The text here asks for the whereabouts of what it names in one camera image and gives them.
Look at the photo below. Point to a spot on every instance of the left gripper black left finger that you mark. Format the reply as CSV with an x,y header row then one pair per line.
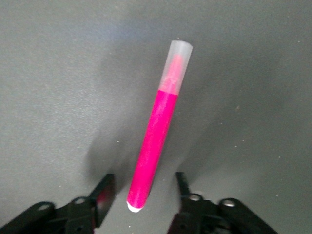
x,y
73,214

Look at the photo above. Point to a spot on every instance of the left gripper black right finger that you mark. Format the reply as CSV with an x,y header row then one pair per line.
x,y
219,219

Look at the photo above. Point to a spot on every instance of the pink marker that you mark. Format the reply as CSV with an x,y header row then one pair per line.
x,y
156,136

